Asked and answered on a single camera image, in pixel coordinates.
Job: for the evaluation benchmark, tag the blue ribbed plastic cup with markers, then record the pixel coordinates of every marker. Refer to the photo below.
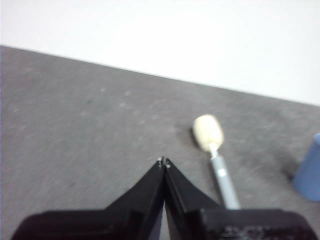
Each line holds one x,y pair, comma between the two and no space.
310,172

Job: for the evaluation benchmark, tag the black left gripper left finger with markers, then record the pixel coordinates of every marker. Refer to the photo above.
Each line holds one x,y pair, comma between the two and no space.
140,207

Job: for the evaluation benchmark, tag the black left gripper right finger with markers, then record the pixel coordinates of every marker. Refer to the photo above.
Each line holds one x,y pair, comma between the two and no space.
185,200

